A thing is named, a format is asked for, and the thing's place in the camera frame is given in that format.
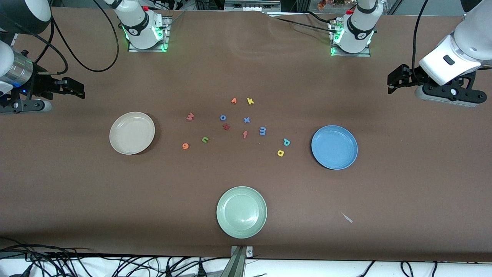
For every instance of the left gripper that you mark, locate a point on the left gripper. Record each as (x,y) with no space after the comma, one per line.
(411,74)

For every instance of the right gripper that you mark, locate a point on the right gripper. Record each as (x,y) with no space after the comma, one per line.
(39,84)

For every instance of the salmon foam letter w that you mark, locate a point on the salmon foam letter w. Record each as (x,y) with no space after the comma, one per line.
(190,117)

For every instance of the teal foam letter p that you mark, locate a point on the teal foam letter p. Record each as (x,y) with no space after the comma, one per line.
(285,141)

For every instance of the blue foam letter m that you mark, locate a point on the blue foam letter m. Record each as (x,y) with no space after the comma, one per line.
(262,130)

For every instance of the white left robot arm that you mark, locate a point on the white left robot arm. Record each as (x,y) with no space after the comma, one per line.
(359,23)

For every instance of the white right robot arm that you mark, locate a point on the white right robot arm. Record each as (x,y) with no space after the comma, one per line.
(140,23)

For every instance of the beige plate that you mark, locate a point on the beige plate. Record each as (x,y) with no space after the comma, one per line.
(132,133)

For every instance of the blue plate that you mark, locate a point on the blue plate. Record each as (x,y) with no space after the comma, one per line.
(334,147)

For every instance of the brown table cover sheet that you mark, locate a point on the brown table cover sheet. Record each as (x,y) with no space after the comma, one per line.
(77,192)

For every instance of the small white paper scrap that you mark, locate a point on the small white paper scrap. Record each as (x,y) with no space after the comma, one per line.
(347,217)

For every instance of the green plate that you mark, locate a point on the green plate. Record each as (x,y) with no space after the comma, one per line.
(241,212)

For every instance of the black power plug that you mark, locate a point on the black power plug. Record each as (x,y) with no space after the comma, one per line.
(200,271)

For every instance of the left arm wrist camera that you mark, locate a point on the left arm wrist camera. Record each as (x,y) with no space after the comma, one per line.
(434,94)

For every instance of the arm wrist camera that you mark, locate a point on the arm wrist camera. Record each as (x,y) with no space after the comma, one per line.
(23,105)
(434,94)

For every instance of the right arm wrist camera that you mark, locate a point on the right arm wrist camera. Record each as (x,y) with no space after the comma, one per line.
(23,105)

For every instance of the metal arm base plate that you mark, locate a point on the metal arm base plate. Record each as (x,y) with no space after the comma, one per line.
(167,38)
(349,54)

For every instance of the aluminium table rail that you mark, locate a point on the aluminium table rail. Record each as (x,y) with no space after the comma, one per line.
(12,39)
(466,17)

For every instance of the aluminium frame bar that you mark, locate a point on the aluminium frame bar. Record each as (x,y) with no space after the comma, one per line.
(251,4)

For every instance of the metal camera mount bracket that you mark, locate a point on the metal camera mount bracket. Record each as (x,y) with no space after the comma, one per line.
(240,265)

